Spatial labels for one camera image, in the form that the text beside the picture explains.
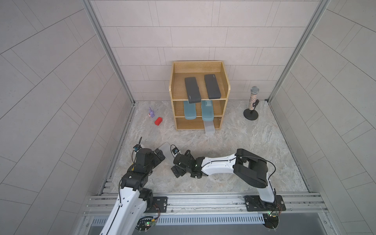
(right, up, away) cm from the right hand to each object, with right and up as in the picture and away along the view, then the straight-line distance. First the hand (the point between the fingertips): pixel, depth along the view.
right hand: (178, 165), depth 87 cm
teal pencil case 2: (+18, +31, 0) cm, 36 cm away
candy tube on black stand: (+52, +31, +21) cm, 64 cm away
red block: (-16, +26, +16) cm, 34 cm away
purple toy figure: (-22, +31, +18) cm, 42 cm away
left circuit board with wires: (-13, -18, -21) cm, 31 cm away
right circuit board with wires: (+47, -20, -17) cm, 54 cm away
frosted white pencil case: (+20, +22, +11) cm, 32 cm away
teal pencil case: (+7, +33, +2) cm, 34 cm away
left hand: (-10, +9, -6) cm, 14 cm away
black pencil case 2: (+20, +46, -4) cm, 50 cm away
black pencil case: (+9, +44, -6) cm, 45 cm away
